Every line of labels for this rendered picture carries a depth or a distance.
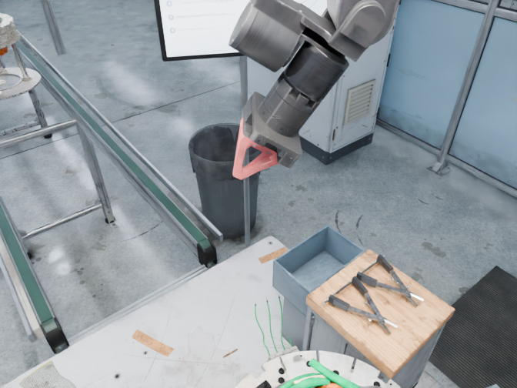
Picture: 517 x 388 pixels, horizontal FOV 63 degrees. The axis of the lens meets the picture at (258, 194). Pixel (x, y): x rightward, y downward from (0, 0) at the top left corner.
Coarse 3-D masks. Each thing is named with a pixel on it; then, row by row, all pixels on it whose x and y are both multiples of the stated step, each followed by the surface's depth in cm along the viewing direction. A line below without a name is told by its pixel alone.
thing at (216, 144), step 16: (208, 128) 229; (224, 128) 232; (192, 144) 219; (208, 144) 232; (224, 144) 237; (192, 160) 214; (224, 160) 242; (208, 176) 210; (224, 176) 207; (256, 176) 219
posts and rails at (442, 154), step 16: (448, 0) 242; (464, 0) 235; (496, 0) 221; (512, 16) 219; (480, 32) 234; (480, 48) 238; (464, 80) 252; (464, 96) 256; (384, 128) 316; (448, 128) 273; (416, 144) 298; (448, 144) 278; (448, 160) 283; (480, 176) 268; (512, 192) 255
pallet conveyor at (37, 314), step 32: (32, 64) 244; (32, 96) 303; (64, 96) 212; (64, 128) 206; (96, 128) 188; (96, 160) 225; (128, 160) 168; (160, 192) 153; (0, 224) 140; (192, 224) 140; (0, 256) 125; (32, 288) 120; (160, 288) 128; (32, 320) 117
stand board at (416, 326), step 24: (360, 264) 87; (336, 288) 82; (336, 312) 78; (384, 312) 78; (408, 312) 78; (432, 312) 78; (360, 336) 74; (384, 336) 74; (408, 336) 74; (384, 360) 70; (408, 360) 72
